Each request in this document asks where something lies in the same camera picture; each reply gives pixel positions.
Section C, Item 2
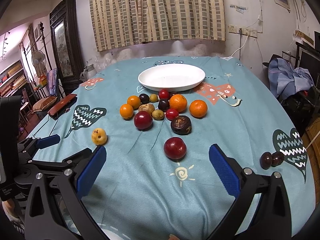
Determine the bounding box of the wooden chair with cushion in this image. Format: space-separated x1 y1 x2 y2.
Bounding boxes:
32 94 77 120

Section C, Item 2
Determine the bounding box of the blue clothes pile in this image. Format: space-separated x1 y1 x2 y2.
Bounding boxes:
268 58 314 99

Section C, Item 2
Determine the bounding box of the checked beige curtain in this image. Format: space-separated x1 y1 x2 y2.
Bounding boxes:
89 0 226 51

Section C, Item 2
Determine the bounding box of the person hand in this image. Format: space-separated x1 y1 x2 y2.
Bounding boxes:
2 199 19 222

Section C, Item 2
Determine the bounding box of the dark purple plum back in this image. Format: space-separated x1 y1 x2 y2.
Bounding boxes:
139 93 150 105

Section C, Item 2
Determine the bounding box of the red cherry tomato front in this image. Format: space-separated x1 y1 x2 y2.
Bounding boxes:
165 108 179 121

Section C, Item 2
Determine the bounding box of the red cherry tomato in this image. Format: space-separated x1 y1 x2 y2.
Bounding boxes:
158 89 170 100
165 108 179 121

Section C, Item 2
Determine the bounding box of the bookshelf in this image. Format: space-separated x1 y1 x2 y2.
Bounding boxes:
0 60 28 97

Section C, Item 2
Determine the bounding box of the green yellow small fruit front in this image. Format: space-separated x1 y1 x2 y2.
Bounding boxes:
151 109 164 120

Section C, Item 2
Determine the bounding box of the large orange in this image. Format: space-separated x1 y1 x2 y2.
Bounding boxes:
189 100 208 118
169 94 188 113

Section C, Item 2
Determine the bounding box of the green yellow small fruit back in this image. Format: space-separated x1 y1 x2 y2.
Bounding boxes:
149 94 158 103

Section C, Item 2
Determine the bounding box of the dark framed mirror cabinet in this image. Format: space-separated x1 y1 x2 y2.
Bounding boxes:
49 0 84 95

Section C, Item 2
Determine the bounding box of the wall power strip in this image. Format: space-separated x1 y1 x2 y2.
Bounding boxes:
227 24 258 38

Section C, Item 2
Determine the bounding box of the red cherry tomato back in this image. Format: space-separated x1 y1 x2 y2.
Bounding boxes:
158 89 170 100

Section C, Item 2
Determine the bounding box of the black monitor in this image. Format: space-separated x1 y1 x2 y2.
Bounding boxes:
295 30 319 86

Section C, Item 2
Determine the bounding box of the white power cable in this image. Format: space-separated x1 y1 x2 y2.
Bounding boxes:
229 32 251 59

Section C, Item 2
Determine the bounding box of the small orange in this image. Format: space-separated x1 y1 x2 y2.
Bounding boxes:
127 95 141 110
119 103 134 120

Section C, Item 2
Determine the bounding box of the large red plum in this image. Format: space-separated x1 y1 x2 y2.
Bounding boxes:
163 137 187 160

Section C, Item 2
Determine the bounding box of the beige striped melon pear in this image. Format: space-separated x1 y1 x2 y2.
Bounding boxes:
138 103 155 115

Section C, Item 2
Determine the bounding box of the dark purple plum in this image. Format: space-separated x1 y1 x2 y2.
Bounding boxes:
158 99 170 112
139 93 150 105

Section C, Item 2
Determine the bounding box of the green yellow small fruit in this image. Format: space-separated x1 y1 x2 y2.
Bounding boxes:
149 94 158 103
151 109 164 120

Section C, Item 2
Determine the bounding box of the dark brown rotten fruit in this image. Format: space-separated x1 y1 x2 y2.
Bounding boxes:
170 115 192 135

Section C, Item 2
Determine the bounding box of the teal patterned tablecloth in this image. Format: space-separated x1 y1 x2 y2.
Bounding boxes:
30 57 316 239

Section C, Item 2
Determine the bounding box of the standing fan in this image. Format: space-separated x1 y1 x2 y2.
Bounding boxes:
31 50 47 77

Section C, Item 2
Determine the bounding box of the white oval plate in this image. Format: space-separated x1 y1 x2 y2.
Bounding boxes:
138 63 206 92

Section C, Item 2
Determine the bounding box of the yellow spotted fruit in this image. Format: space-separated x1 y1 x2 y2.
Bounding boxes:
91 128 108 145

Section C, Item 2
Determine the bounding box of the white kettle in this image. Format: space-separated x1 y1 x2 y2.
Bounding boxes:
80 64 97 82

